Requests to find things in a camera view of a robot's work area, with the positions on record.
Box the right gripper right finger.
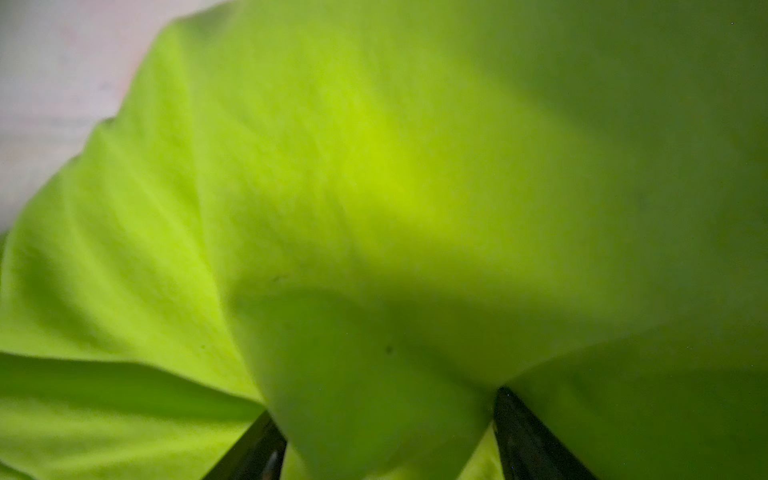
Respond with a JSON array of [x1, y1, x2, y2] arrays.
[[493, 387, 597, 480]]

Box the lime green shorts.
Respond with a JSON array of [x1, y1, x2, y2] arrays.
[[1, 1, 767, 479]]

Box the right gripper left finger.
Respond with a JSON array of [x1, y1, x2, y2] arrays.
[[203, 411, 287, 480]]

